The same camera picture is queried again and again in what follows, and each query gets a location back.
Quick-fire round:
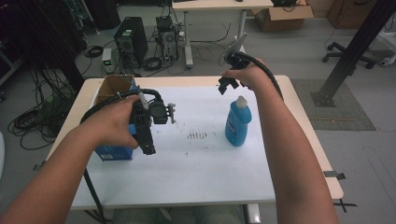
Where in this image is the blue cardboard box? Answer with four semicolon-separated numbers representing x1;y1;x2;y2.
92;74;142;162

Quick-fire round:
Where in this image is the coiled black cable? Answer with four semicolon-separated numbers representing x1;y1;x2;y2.
83;45;105;59
141;56;163;72

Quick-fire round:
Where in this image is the black tape cross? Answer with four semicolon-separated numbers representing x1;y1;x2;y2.
332;199;358;214

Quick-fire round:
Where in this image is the grey floor mat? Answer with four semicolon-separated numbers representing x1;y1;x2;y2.
290;77;377;132

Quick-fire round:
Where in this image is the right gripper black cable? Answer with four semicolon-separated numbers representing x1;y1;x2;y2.
237;50;285;102

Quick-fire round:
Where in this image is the black metal post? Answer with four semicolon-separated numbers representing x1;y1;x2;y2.
310;0;396;108

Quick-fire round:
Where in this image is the blue plastic bottle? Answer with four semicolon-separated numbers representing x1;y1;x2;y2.
224;95;253;147

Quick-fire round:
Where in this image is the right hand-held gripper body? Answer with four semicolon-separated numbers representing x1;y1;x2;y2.
223;32;252;71

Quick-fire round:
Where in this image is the black office chair base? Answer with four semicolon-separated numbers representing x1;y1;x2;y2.
321;41;378;70

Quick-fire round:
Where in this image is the person's left hand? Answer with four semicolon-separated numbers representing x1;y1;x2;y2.
79;94;142;150

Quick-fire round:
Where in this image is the black computer tower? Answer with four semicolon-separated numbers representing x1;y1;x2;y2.
113;16;149;69

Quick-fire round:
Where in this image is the open brown cardboard box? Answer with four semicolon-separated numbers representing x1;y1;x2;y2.
250;4;315;33

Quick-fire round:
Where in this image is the person's right hand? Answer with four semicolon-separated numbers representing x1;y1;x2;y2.
220;58;276;94

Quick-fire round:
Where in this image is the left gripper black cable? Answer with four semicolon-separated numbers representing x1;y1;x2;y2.
79;88;164;224

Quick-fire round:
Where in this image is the white table mat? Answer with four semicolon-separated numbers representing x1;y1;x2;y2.
71;85;276;210

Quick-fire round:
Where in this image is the white desk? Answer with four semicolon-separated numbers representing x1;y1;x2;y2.
171;0;275;69

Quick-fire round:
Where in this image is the small open computer case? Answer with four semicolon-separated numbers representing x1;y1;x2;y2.
155;15;180;63

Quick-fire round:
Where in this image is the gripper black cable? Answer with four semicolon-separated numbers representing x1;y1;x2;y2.
237;50;285;102
79;88;164;224

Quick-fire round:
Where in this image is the black curtain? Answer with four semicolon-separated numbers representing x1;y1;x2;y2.
0;0;89;71

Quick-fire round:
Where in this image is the closed brown cardboard box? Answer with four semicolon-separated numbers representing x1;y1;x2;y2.
326;0;379;31

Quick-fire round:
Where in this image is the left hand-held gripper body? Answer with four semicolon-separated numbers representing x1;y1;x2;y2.
130;89;177;138

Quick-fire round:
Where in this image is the bundle of black cables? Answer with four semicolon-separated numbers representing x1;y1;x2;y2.
7;66;80;151

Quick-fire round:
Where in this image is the grey power supply unit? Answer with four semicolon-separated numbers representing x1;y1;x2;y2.
101;48;114;75

